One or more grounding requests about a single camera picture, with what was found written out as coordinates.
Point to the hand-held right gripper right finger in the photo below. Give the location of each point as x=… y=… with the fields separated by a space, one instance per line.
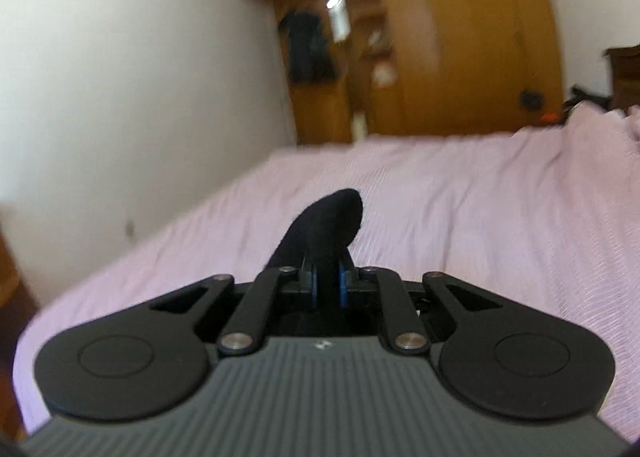
x=344 y=289

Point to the small orange object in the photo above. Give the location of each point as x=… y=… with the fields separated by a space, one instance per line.
x=550 y=115

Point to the dark hanging clothes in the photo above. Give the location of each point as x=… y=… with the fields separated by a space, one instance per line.
x=305 y=47

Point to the dark cloth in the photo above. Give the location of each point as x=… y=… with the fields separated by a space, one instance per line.
x=585 y=99

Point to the dark wooden headboard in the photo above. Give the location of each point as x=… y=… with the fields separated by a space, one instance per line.
x=625 y=77

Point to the black button cardigan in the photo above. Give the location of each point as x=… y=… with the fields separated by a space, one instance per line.
x=325 y=227

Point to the pink checked bed sheet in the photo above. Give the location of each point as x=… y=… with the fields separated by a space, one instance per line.
x=450 y=212

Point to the wooden wardrobe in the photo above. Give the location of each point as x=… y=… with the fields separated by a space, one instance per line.
x=475 y=37

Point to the brown wooden furniture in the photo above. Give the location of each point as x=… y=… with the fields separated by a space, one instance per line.
x=15 y=312

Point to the black handbag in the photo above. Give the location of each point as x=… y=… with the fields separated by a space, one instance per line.
x=531 y=100

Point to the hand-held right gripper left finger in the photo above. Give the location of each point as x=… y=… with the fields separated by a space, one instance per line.
x=312 y=289

